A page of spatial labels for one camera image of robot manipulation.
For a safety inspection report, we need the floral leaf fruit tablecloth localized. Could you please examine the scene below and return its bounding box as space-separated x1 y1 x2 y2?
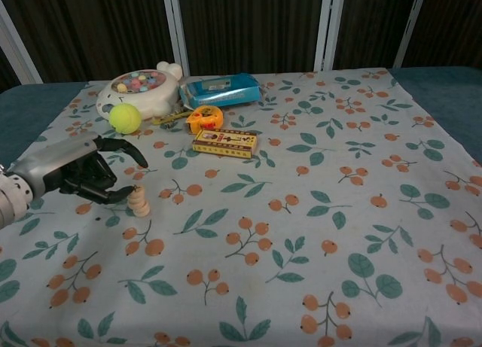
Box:
0 66 482 347

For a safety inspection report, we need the blue cardboard box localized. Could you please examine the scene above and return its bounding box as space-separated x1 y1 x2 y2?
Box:
178 72 264 109

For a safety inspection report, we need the yellow tennis ball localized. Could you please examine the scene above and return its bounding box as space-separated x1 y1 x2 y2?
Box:
108 102 142 134

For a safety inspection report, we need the orange tape measure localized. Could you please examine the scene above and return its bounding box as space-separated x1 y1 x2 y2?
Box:
187 105 224 135

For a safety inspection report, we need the white fishing game toy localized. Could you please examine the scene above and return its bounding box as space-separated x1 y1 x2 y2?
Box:
95 60 185 120

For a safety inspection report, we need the yellow green key bunch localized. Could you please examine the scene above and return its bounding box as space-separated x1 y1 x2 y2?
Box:
152 108 195 129

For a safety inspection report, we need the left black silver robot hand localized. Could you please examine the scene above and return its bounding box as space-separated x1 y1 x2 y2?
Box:
7 132 149 205

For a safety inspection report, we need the white partition frame post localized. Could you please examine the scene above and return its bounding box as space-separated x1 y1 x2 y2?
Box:
0 0 43 85
391 0 429 69
313 0 346 72
160 0 191 77

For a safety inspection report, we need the dark ribbed partition panel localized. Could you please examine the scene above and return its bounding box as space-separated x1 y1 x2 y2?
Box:
176 0 325 77
0 0 178 85
334 0 417 70
403 0 482 68

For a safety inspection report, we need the teal padded table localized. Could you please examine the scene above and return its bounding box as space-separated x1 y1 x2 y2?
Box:
0 66 482 175

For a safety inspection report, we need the yellow red chess box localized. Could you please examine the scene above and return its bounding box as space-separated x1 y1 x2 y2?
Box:
192 128 260 160

